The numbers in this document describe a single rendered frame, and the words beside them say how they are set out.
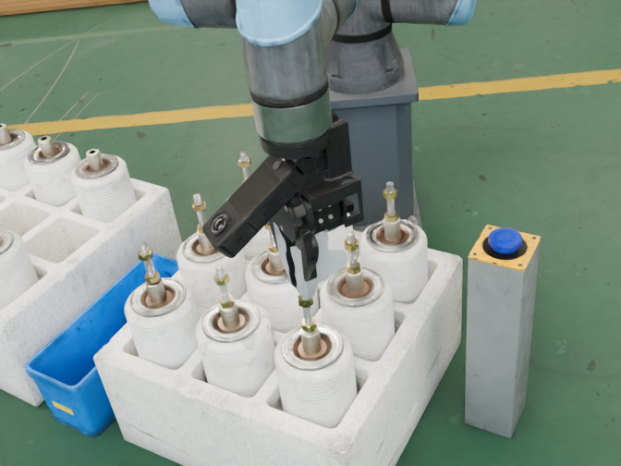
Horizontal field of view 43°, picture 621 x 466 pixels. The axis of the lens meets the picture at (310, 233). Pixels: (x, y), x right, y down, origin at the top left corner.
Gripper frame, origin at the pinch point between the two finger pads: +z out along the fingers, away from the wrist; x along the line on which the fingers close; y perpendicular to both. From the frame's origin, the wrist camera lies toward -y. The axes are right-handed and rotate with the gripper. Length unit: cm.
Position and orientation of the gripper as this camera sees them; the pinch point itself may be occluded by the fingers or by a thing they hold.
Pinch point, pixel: (298, 288)
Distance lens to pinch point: 89.2
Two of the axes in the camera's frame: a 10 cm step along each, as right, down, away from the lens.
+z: 1.0, 7.9, 6.0
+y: 8.7, -3.6, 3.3
